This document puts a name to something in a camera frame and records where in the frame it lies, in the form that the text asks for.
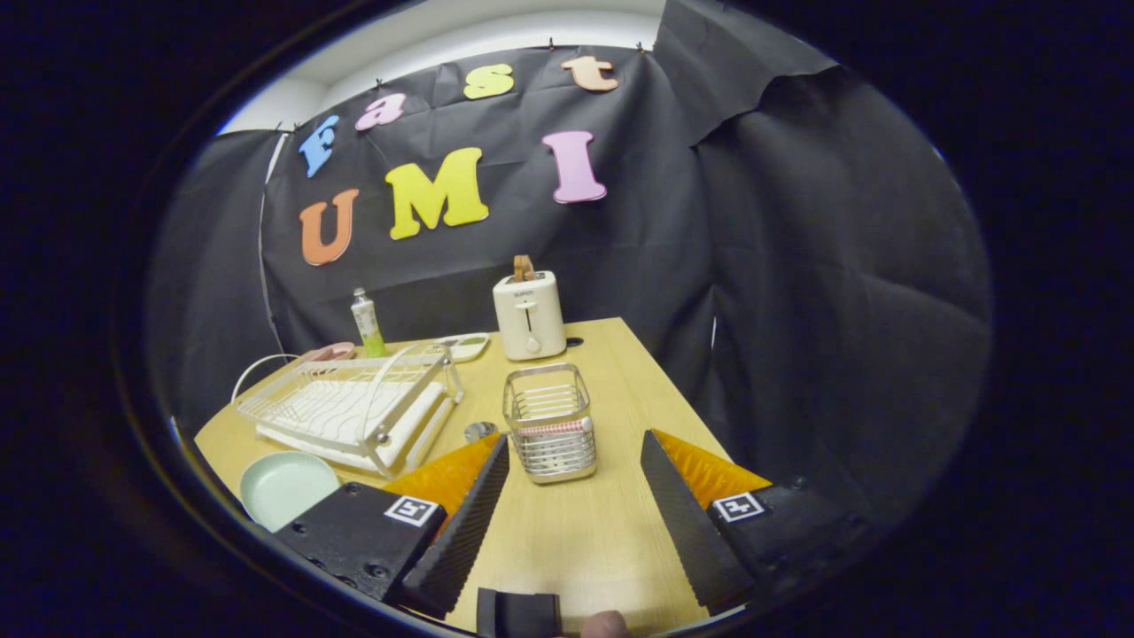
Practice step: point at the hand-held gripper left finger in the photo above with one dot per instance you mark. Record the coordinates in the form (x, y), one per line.
(465, 523)

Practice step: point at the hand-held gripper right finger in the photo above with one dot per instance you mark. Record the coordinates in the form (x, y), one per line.
(687, 532)

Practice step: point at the pale green plate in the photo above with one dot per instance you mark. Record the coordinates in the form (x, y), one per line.
(283, 487)

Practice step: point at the pink oval plate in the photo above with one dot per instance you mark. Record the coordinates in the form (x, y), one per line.
(332, 351)

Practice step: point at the black table clamp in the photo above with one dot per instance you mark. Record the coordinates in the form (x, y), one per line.
(518, 616)

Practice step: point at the white divided bean tray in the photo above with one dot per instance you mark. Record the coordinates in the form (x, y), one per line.
(465, 347)

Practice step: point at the white toaster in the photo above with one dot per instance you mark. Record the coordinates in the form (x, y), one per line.
(549, 328)

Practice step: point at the green drink bottle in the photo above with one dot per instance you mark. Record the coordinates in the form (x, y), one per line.
(366, 323)

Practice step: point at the black backdrop cloth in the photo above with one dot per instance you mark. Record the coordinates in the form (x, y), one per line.
(797, 310)

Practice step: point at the toasted bread slice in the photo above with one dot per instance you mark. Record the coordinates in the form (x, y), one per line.
(523, 268)

